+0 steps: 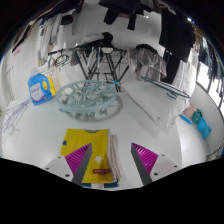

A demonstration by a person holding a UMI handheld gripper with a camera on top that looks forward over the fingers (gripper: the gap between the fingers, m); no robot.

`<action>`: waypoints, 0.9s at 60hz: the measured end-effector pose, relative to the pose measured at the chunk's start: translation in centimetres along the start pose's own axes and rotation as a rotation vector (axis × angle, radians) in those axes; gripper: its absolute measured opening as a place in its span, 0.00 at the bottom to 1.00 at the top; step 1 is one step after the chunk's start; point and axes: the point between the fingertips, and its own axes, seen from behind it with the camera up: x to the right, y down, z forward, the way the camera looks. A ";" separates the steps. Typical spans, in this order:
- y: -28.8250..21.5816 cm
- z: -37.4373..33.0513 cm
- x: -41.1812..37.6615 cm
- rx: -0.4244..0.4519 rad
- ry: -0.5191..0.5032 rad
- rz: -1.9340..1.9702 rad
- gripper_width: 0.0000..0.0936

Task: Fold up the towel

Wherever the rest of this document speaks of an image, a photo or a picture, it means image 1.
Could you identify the black folding drying rack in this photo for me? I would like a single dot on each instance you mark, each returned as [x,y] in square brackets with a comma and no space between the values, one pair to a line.
[100,53]

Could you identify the yellow blue smiley towel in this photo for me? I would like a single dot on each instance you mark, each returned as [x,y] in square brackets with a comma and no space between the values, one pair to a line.
[80,138]

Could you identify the pale blue round peg hanger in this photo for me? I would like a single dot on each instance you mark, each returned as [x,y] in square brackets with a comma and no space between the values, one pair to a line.
[86,96]

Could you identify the pink bucket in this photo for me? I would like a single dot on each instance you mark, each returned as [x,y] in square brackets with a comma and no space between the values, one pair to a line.
[188,113]

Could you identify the dark hanging clothes row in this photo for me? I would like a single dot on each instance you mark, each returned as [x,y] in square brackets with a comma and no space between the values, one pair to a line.
[176,36]

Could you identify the white pillow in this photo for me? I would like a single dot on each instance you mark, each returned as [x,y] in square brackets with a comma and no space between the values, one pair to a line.
[153,103]

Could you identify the teal bucket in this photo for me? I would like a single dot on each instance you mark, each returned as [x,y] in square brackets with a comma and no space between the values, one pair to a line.
[196,116]

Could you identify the blue detergent bottle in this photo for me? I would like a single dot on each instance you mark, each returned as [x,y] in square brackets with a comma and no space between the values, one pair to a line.
[39,91]

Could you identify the green clothes hanger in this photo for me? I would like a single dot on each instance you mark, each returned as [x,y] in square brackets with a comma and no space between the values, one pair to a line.
[166,87]

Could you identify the grey garment on rack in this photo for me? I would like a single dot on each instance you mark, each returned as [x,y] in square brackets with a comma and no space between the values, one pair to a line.
[146,63]

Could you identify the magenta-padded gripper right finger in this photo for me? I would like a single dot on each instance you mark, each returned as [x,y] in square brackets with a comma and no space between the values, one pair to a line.
[146,159]

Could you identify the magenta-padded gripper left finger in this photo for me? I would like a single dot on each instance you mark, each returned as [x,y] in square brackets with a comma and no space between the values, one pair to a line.
[77,159]

